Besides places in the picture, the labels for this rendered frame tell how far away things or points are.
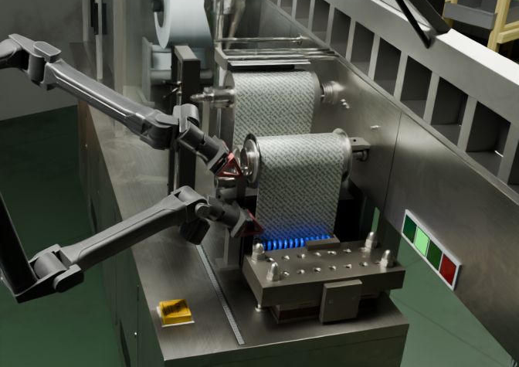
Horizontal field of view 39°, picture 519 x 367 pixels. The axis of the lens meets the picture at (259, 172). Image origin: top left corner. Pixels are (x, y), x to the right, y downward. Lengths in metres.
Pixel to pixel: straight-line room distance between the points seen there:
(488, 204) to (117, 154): 1.56
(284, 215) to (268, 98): 0.34
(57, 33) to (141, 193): 3.03
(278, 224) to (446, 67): 0.63
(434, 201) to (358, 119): 0.43
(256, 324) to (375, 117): 0.63
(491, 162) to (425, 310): 2.09
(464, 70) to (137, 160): 1.43
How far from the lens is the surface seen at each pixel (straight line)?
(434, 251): 1.77
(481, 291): 1.64
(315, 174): 1.95
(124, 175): 2.60
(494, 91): 1.55
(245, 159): 1.91
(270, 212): 1.95
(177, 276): 2.07
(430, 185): 1.76
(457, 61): 1.66
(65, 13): 5.38
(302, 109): 2.13
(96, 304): 3.47
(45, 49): 1.97
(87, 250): 1.70
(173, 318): 1.89
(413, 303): 3.68
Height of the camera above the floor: 2.09
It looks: 27 degrees down
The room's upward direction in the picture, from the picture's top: 5 degrees clockwise
